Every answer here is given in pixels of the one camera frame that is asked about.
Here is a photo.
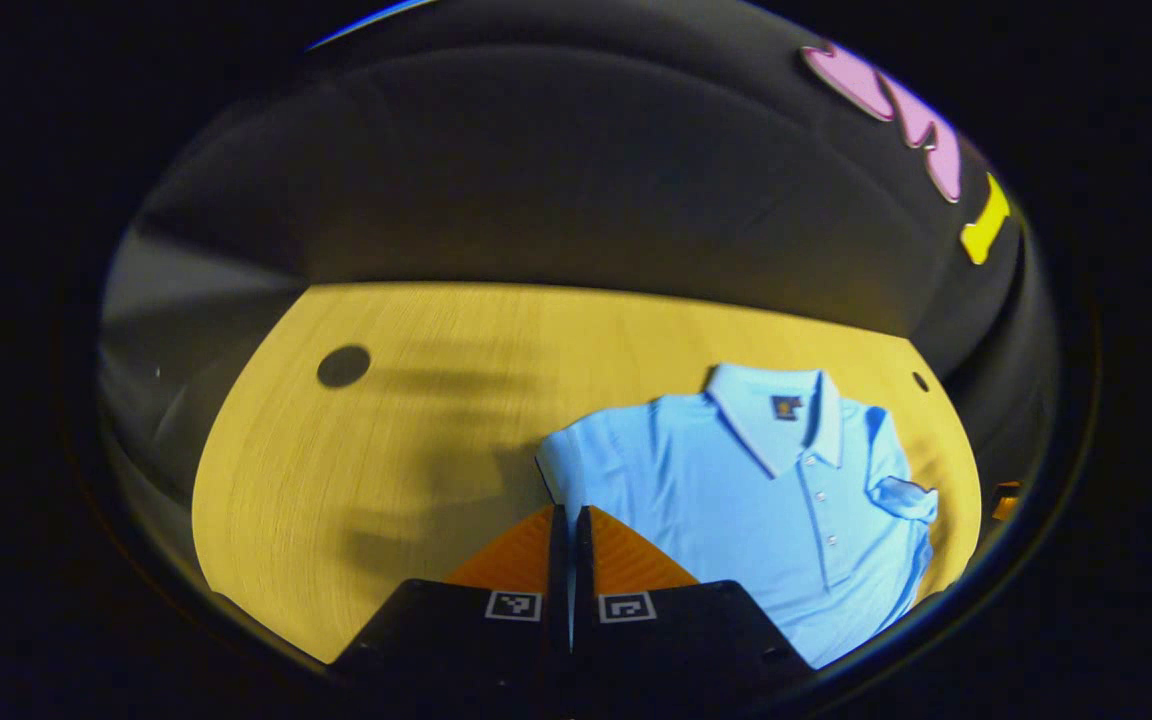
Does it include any black backdrop cloth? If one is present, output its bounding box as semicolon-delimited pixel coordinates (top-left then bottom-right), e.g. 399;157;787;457
96;0;1062;521

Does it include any light blue polo T-shirt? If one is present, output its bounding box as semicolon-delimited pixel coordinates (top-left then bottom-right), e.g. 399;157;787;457
534;362;940;669

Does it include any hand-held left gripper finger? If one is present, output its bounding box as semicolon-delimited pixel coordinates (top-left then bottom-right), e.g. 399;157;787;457
573;505;819;691
329;503;571;691

